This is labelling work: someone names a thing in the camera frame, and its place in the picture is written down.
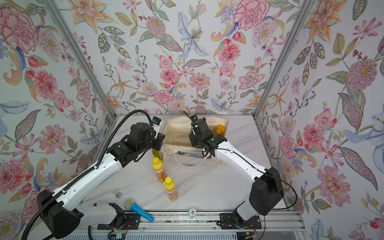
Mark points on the orange bottle yellow cap rear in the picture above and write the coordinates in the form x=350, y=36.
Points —
x=159, y=170

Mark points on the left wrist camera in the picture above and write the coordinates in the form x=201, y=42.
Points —
x=156, y=125

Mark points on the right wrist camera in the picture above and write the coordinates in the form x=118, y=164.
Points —
x=194, y=118

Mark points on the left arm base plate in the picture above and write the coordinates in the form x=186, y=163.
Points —
x=130, y=221

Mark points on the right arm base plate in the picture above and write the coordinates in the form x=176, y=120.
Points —
x=230, y=221

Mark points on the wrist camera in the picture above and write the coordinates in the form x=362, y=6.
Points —
x=156, y=125
x=194, y=118

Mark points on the aluminium rail frame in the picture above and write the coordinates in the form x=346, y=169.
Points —
x=173, y=225

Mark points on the large orange dish soap bottle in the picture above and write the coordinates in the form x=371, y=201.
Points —
x=220, y=130

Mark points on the green dish soap bottle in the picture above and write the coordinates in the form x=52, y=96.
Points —
x=157, y=154

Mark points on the green circuit board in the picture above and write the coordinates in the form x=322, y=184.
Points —
x=117, y=236

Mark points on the blue toy microphone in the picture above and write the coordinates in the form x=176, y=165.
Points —
x=131, y=205

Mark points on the cream canvas shopping bag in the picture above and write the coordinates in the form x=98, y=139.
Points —
x=177, y=142

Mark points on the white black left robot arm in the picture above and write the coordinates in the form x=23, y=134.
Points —
x=61, y=210

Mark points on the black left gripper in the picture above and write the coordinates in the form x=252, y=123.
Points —
x=159, y=141

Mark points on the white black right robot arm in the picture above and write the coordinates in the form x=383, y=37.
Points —
x=266, y=184

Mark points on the orange bottle yellow cap front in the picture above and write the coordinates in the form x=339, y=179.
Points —
x=170, y=187

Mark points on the orange bottle yellow cap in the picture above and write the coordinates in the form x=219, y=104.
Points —
x=170, y=187
x=159, y=170

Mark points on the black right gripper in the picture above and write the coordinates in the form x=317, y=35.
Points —
x=193, y=137

